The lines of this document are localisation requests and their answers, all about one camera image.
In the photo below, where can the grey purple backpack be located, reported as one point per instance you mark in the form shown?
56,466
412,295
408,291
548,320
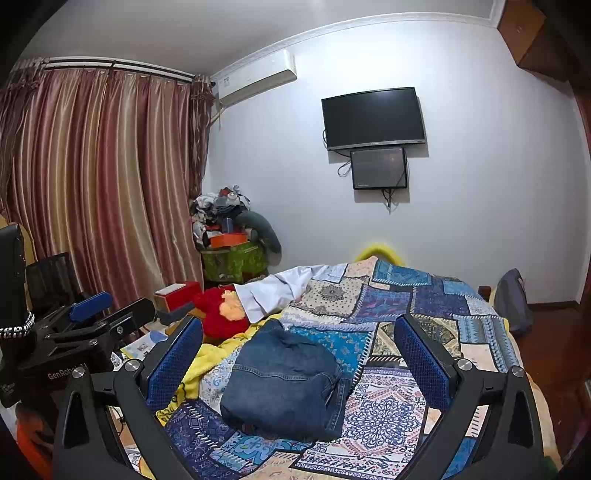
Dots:
513,302

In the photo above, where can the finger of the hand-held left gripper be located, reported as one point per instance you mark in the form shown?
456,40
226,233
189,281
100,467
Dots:
90,307
134,310

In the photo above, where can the yellow printed cloth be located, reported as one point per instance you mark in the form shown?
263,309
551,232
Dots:
187,383

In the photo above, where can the white air conditioner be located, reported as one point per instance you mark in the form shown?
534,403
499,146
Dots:
254,78

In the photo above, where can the red flat box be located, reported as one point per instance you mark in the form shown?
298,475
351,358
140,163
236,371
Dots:
182,295

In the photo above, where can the orange cloth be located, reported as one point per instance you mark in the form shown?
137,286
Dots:
32,438

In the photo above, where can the wooden bed post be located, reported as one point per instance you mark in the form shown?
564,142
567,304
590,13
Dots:
485,293

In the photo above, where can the striped red gold curtain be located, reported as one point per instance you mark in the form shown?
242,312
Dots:
101,184

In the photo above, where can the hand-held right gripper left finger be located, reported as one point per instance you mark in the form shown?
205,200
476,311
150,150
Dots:
175,364

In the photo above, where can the black mesh chair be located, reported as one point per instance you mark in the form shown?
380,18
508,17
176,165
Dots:
48,281

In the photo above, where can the red plush toy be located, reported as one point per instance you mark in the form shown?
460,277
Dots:
217,314

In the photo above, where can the blue white booklet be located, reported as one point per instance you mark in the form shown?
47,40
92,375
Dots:
143,346

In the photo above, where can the small black monitor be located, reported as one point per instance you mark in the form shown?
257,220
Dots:
378,168

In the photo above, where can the black wall television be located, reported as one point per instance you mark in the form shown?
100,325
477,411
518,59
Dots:
373,117

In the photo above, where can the blue denim jacket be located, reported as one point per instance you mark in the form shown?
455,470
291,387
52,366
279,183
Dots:
286,378

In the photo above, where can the patchwork printed bedspread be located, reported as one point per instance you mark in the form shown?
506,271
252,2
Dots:
392,318

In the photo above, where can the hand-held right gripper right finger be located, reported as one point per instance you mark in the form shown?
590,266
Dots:
425,364

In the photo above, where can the yellow round cushion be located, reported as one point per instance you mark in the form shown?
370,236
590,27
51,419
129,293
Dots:
376,251

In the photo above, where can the orange box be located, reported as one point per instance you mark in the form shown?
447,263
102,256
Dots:
228,240

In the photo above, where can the white curtain rail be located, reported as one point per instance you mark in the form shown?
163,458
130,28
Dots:
115,68

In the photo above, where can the pile of mixed clothes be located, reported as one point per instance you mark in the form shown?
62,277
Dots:
217,205

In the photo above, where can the grey long pillow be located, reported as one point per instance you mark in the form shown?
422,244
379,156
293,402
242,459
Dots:
263,228

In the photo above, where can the white cloth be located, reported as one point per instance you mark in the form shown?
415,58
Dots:
277,288

